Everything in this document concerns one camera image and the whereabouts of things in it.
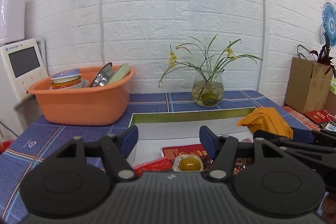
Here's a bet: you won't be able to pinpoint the stacked ceramic bowls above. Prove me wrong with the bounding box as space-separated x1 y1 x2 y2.
50 69 89 90

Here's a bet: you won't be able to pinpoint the yellow jelly cup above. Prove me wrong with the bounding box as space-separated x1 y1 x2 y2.
173 154 203 172

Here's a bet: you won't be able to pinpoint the white water purifier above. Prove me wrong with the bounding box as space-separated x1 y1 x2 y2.
0 0 26 45

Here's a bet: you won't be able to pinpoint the orange yellow snack bag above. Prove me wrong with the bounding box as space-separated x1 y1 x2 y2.
236 107 294 139

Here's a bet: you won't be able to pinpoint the blue plaid tablecloth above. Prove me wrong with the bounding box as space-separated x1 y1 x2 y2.
0 90 324 224

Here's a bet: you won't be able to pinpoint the green cardboard box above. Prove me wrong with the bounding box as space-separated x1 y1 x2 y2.
127 107 255 165

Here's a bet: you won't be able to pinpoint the red booklet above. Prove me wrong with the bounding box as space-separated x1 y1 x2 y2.
304 110 335 124

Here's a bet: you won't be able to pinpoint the red snack packet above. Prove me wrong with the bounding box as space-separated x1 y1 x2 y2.
133 144 210 177

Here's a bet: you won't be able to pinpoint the orange plastic basin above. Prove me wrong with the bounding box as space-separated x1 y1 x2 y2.
29 66 137 126

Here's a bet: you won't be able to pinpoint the red plaid cloth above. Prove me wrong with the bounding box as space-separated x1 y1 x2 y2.
282 106 321 131

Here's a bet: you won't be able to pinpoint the brown wrapped snack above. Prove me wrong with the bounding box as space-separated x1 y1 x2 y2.
201 156 252 178

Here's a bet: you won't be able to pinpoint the white appliance with screen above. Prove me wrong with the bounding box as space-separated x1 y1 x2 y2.
1 36 49 141

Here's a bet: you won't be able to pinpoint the person's right hand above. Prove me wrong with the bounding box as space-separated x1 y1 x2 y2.
321 193 336 224

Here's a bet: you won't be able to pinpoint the brown paper bag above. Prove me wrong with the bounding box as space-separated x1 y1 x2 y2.
284 43 335 113

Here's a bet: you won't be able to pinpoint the green plate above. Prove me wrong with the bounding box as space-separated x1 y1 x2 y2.
106 63 131 85

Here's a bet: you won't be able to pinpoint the steel bowl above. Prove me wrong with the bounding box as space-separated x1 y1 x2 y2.
90 62 114 88

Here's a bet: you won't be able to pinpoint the glass vase with flowers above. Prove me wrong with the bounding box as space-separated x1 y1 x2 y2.
158 35 262 107

